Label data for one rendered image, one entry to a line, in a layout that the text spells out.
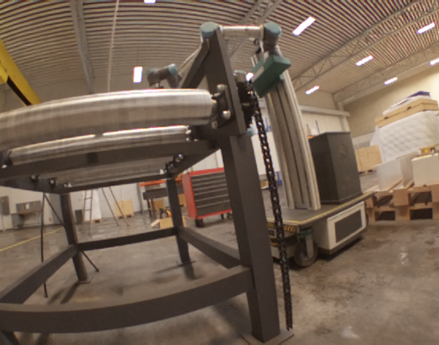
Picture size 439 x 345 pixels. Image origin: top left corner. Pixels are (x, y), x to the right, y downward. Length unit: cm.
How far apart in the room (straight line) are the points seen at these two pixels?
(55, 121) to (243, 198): 56
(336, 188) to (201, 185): 235
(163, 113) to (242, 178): 29
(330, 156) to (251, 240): 102
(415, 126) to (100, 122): 355
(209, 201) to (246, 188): 279
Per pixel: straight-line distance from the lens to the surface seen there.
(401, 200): 196
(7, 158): 102
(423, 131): 348
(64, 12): 1022
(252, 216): 60
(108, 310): 60
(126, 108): 55
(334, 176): 149
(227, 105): 63
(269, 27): 144
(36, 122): 61
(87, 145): 85
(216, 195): 342
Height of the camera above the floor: 60
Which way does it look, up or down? 4 degrees up
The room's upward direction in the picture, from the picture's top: 10 degrees counter-clockwise
